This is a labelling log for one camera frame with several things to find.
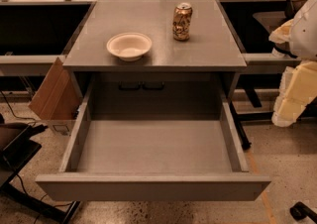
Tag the yellow foam padded gripper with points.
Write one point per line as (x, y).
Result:
(306, 35)

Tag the grey cabinet with top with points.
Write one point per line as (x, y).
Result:
(175, 80)

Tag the brown cardboard box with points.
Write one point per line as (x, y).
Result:
(56, 101)

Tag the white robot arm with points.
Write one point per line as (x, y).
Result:
(300, 32)

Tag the black office chair left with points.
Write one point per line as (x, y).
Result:
(16, 149)

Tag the gold soda can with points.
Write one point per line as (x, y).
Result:
(181, 21)

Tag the white paper bowl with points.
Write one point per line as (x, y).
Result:
(129, 46)

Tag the grey top drawer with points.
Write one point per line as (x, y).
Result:
(174, 141)

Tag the black chair base wheel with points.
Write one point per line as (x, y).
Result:
(300, 211)

